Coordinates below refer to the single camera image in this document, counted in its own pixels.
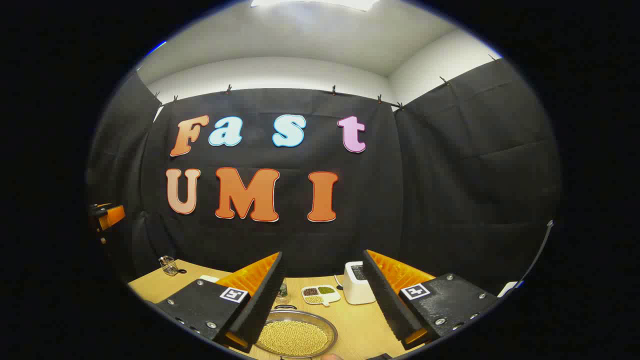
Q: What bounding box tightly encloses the white toaster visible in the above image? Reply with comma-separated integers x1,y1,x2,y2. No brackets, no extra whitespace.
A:
343,261,377,305

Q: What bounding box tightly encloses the black backdrop cloth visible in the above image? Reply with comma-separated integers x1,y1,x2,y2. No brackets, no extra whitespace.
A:
85,57,563,296

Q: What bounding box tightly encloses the row of black cloth clips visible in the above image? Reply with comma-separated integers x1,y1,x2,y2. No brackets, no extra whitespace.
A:
152,54,501,112

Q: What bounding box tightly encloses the pile of yellow soybeans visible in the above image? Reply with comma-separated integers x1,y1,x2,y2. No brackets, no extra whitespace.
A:
257,320,331,357

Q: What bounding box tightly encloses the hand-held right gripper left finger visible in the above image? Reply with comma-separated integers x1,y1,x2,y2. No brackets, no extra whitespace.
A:
156,251,287,353

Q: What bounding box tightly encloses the white divided bean dish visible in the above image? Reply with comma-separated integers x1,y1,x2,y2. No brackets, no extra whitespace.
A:
301,285,342,307

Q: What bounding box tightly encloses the stainless steel pot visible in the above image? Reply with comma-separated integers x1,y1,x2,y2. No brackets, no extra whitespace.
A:
255,304,339,359

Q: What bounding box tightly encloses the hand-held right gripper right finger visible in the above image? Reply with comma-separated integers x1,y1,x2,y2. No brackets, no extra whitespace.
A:
363,249,500,351

